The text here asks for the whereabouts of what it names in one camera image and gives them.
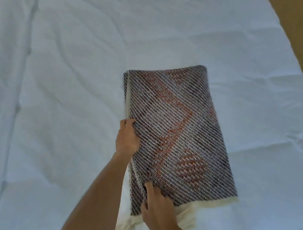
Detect person's right hand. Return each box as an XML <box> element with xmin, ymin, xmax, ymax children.
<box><xmin>137</xmin><ymin>178</ymin><xmax>182</xmax><ymax>230</ymax></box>

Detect person's left hand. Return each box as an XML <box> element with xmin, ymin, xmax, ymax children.
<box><xmin>112</xmin><ymin>117</ymin><xmax>142</xmax><ymax>159</ymax></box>

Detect patterned woven blanket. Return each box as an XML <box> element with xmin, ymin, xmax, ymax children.
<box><xmin>115</xmin><ymin>59</ymin><xmax>240</xmax><ymax>218</ymax></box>

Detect person's left forearm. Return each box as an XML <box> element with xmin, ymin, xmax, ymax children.
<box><xmin>34</xmin><ymin>150</ymin><xmax>138</xmax><ymax>230</ymax></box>

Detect white bed sheet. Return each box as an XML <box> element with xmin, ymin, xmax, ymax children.
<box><xmin>0</xmin><ymin>0</ymin><xmax>303</xmax><ymax>230</ymax></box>

